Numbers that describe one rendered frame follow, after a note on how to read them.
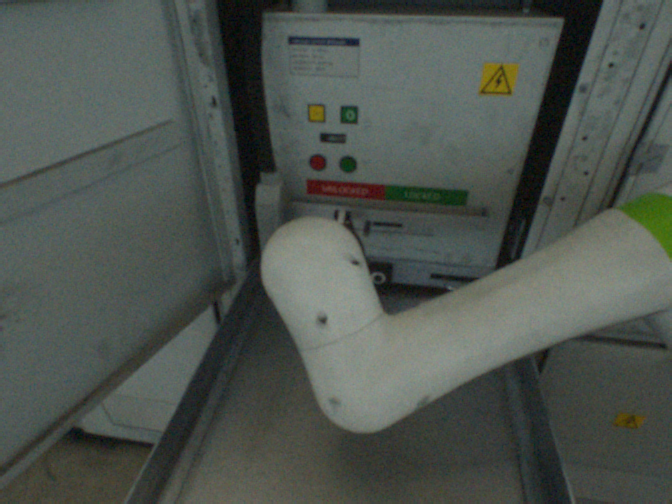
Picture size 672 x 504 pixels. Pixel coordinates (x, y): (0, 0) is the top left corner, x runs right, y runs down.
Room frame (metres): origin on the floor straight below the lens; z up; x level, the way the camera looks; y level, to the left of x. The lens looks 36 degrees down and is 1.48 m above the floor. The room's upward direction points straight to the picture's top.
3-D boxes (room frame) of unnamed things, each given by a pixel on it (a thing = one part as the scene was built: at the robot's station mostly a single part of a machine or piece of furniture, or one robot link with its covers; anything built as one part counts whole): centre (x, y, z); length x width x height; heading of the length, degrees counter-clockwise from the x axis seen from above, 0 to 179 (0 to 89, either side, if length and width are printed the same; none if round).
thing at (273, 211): (0.71, 0.12, 1.04); 0.08 x 0.05 x 0.17; 171
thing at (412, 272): (0.76, -0.10, 0.89); 0.54 x 0.05 x 0.06; 81
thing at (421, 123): (0.74, -0.10, 1.15); 0.48 x 0.01 x 0.48; 81
